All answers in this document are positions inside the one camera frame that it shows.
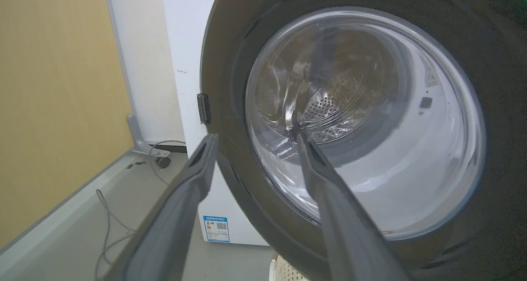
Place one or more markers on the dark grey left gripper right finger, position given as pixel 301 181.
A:
pixel 350 227

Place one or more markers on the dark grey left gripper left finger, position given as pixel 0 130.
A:
pixel 173 215

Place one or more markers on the dark round washing machine door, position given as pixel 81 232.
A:
pixel 486 108

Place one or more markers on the white washing machine body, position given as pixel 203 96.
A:
pixel 193 66

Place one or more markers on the blue white energy label sticker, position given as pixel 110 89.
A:
pixel 216 228

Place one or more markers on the cream perforated laundry basket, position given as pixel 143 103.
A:
pixel 286 270

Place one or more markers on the grey metal partition foot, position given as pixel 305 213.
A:
pixel 140 136

